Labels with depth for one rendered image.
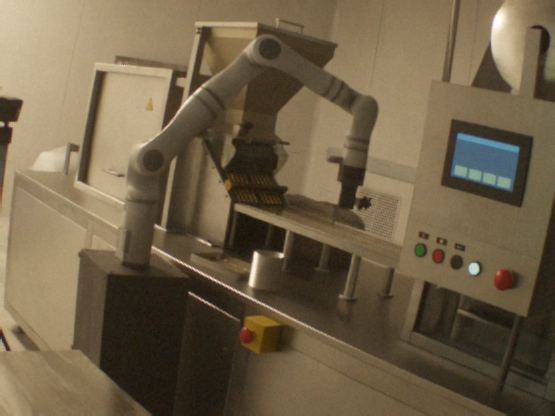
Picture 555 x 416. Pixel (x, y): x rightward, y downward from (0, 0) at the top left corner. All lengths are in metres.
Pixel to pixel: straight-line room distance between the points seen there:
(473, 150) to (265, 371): 0.78
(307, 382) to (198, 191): 0.97
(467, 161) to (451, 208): 0.10
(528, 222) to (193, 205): 1.42
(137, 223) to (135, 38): 4.41
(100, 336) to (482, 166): 1.05
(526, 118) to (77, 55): 4.96
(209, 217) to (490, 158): 1.25
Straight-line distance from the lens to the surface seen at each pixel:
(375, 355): 1.55
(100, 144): 2.98
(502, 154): 1.36
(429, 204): 1.46
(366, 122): 2.00
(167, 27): 6.38
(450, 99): 1.45
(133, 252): 1.91
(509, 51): 1.71
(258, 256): 1.91
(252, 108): 2.40
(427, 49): 6.73
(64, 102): 5.96
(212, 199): 2.39
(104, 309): 1.84
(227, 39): 2.36
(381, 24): 7.16
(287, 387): 1.75
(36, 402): 1.28
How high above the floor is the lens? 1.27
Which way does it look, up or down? 8 degrees down
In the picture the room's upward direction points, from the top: 10 degrees clockwise
